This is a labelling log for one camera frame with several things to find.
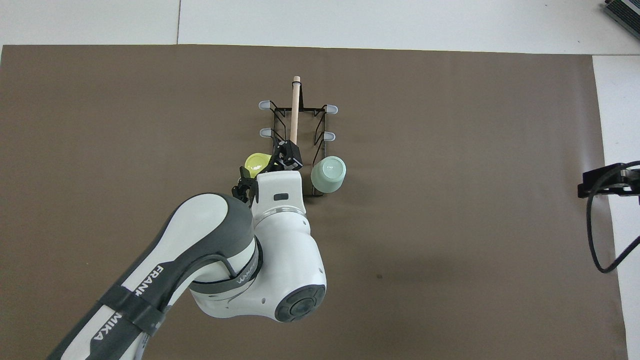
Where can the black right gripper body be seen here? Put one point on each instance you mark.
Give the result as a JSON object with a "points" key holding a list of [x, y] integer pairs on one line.
{"points": [[631, 182]]}

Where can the brown table mat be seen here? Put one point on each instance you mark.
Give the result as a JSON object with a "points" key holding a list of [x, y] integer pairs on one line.
{"points": [[450, 275]]}

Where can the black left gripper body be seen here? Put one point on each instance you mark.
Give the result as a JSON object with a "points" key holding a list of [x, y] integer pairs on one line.
{"points": [[279, 165]]}

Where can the pale green plastic cup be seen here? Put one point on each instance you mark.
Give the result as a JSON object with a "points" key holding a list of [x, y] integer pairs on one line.
{"points": [[328, 175]]}

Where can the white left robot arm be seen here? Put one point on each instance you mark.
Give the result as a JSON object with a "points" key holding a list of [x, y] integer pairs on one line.
{"points": [[280, 260]]}

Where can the grey ribbed device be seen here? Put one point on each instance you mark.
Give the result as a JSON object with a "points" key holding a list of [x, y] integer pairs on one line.
{"points": [[625, 11]]}

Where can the yellow plastic cup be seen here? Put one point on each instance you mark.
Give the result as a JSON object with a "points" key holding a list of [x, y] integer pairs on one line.
{"points": [[257, 162]]}

